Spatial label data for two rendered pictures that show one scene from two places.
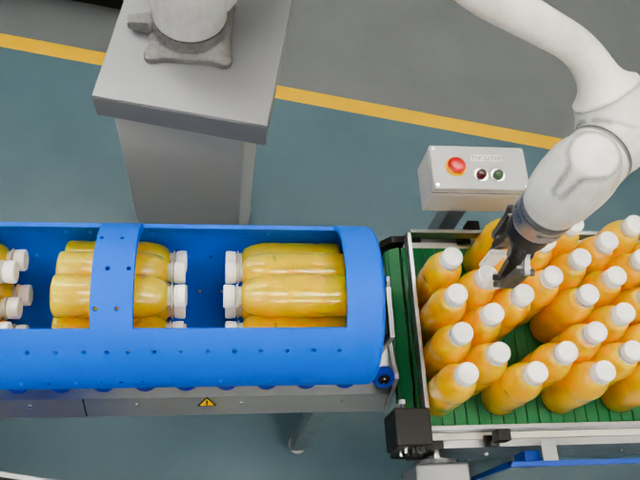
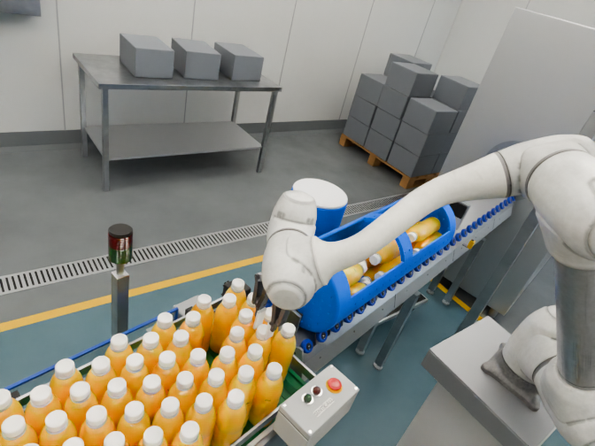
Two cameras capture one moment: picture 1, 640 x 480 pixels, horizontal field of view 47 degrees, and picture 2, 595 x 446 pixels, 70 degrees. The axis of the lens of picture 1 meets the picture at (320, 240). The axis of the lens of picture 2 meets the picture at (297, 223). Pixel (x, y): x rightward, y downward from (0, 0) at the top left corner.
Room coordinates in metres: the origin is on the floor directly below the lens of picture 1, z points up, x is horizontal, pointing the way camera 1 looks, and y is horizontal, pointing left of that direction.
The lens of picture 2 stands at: (1.30, -0.82, 2.00)
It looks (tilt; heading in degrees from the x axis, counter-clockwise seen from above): 32 degrees down; 143
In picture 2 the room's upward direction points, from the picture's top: 15 degrees clockwise
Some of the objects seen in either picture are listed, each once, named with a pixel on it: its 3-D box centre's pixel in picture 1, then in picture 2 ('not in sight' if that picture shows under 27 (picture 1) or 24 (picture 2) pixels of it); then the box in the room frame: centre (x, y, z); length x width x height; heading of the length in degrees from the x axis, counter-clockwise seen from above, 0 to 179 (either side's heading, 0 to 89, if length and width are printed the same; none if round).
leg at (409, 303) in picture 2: not in sight; (395, 331); (0.26, 0.86, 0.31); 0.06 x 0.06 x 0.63; 18
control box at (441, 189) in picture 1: (471, 179); (316, 408); (0.86, -0.27, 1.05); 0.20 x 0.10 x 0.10; 108
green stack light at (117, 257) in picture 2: not in sight; (119, 250); (0.30, -0.64, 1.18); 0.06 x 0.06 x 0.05
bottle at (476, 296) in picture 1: (470, 296); (256, 356); (0.63, -0.32, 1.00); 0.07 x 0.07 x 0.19
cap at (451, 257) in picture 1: (450, 259); (288, 331); (0.64, -0.25, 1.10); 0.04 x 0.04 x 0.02
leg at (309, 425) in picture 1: (309, 425); not in sight; (0.43, -0.12, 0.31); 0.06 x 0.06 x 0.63; 18
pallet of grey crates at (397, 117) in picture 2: not in sight; (407, 118); (-2.29, 3.10, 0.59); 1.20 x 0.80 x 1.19; 8
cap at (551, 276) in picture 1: (550, 277); (227, 355); (0.67, -0.44, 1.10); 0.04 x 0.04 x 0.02
